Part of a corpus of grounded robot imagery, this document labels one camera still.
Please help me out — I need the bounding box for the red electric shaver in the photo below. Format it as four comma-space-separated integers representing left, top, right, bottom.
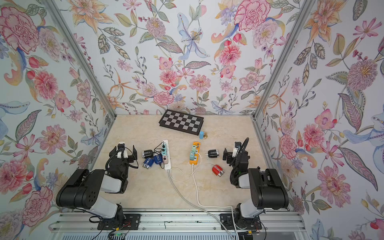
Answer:
212, 165, 225, 177

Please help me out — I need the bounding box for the black electric shaver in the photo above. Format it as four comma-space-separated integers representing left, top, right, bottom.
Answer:
142, 150, 154, 159
208, 150, 220, 158

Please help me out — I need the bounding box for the teal USB charger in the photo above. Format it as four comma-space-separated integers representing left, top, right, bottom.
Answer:
190, 152, 197, 161

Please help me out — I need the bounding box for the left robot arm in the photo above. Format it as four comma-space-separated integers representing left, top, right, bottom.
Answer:
56, 143, 139, 220

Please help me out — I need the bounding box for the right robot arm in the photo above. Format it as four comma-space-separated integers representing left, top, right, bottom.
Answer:
223, 148, 289, 221

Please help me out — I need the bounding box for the blue electric shaver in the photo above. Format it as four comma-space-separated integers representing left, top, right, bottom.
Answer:
143, 157, 155, 169

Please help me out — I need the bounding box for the orange power strip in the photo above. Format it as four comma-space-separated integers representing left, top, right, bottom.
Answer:
189, 142, 201, 165

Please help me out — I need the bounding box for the brown charger on white strip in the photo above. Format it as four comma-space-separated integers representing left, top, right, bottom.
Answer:
163, 156, 169, 165

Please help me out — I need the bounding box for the teal charger on white strip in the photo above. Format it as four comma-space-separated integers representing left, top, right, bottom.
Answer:
162, 143, 167, 156

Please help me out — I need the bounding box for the white power strip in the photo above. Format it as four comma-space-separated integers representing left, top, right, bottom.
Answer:
161, 140, 172, 171

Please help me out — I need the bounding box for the black white chessboard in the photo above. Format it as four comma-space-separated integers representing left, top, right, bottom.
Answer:
159, 110, 204, 135

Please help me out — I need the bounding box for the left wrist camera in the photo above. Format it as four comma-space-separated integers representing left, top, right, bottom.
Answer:
117, 142, 128, 159

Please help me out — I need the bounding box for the white power strip cord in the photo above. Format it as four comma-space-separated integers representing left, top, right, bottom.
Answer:
191, 163, 241, 240

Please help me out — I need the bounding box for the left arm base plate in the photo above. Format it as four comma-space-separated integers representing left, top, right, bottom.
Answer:
97, 214, 141, 231

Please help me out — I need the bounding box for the grey power strip cord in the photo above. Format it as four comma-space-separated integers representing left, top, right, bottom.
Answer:
166, 169, 238, 240

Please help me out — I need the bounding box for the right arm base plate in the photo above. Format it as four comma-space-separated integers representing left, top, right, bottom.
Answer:
220, 213, 263, 230

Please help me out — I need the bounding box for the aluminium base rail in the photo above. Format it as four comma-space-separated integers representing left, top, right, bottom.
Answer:
48, 209, 309, 240

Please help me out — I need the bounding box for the left aluminium corner post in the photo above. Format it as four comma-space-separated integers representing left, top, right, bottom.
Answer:
42, 0, 117, 122

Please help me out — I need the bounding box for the aluminium corner post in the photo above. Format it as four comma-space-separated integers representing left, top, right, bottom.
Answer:
253, 0, 315, 121
42, 0, 117, 122

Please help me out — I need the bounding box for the right aluminium corner post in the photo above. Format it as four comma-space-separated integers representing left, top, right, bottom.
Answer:
253, 0, 315, 121

